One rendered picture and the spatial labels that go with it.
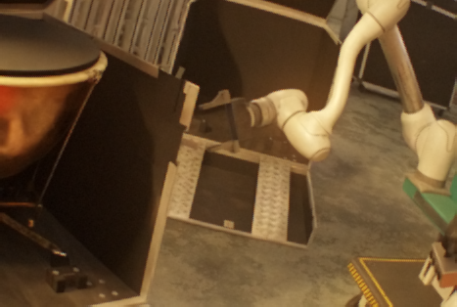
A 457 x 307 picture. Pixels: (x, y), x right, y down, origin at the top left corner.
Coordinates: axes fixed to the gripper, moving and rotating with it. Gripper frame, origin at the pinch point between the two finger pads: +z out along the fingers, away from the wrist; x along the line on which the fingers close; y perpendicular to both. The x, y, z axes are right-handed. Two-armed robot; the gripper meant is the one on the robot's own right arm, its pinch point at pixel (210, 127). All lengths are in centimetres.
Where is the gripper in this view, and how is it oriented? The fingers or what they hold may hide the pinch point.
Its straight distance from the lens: 214.2
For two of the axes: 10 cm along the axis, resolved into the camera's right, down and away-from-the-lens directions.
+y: 5.4, 0.5, -8.4
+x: 1.9, 9.7, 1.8
